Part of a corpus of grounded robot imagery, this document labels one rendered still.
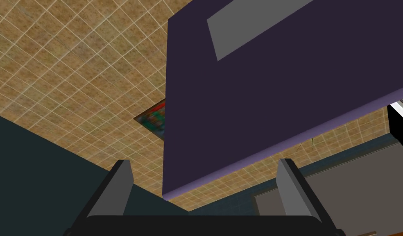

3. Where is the dark purple cabinet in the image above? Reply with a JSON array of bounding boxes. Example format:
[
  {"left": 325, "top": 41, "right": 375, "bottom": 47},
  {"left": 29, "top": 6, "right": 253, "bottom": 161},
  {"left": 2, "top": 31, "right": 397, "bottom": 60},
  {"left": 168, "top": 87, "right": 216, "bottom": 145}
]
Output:
[{"left": 162, "top": 0, "right": 403, "bottom": 201}]

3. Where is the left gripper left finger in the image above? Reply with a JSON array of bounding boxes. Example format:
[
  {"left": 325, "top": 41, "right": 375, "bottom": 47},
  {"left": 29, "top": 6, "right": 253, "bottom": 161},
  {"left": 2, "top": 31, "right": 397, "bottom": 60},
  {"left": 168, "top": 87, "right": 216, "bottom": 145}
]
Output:
[{"left": 86, "top": 159, "right": 134, "bottom": 218}]

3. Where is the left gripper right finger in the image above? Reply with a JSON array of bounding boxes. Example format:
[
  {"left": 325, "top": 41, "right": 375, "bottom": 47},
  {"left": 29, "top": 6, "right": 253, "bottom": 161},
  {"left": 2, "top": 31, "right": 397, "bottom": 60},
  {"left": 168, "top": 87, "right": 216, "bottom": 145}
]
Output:
[{"left": 275, "top": 159, "right": 322, "bottom": 222}]

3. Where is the colourful framed wall picture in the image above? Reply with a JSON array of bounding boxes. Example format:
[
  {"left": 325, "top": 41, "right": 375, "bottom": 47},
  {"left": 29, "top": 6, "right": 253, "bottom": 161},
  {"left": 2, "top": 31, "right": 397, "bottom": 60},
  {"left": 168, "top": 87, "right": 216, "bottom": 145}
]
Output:
[{"left": 133, "top": 98, "right": 166, "bottom": 141}]

